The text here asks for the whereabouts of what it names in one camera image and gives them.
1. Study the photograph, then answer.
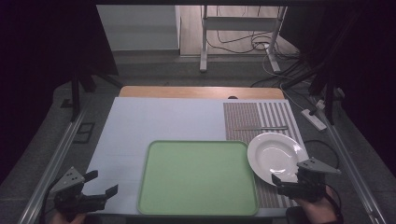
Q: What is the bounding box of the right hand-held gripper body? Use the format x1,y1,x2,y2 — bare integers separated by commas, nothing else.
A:
277,156,342,203

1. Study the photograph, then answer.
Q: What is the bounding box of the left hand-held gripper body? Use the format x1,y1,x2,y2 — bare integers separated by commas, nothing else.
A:
50,166,107,216

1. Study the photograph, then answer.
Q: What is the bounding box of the white plate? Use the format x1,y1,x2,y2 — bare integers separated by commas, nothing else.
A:
247,132,309,187

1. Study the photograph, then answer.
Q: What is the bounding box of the person's left hand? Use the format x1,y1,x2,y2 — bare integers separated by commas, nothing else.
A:
49,212,89,224

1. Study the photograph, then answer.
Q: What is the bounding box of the person's right hand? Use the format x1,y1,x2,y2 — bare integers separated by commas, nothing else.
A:
293,186,341,224

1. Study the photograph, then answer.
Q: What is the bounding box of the white power strip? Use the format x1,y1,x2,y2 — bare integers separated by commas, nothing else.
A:
300,108,328,132

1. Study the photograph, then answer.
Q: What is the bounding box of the metal table knife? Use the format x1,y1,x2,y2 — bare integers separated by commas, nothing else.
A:
233,125,290,132

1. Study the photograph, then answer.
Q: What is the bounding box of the pale blue board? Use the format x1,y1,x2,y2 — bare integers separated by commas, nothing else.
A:
81,96,310,217

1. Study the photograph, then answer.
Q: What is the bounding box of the striped grey placemat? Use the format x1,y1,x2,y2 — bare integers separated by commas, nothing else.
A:
222,101,310,209

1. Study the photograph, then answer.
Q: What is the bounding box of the green tray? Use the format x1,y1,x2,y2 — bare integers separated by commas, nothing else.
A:
136,139,260,217

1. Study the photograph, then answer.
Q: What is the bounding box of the aluminium rail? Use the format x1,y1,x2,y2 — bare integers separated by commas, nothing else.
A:
322,116,388,224
18,108,89,224

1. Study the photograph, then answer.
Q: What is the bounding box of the black cable loop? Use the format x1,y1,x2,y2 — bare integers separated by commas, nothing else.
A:
303,138,341,171

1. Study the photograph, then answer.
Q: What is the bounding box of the black floor frame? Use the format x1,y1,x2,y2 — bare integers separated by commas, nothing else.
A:
72,121,96,145

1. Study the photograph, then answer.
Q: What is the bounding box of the black floor cable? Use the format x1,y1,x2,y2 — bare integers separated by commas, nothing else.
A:
206,5,300,60

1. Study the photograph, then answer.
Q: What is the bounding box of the white metal desk frame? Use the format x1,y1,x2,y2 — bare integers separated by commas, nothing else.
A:
199,5,290,75

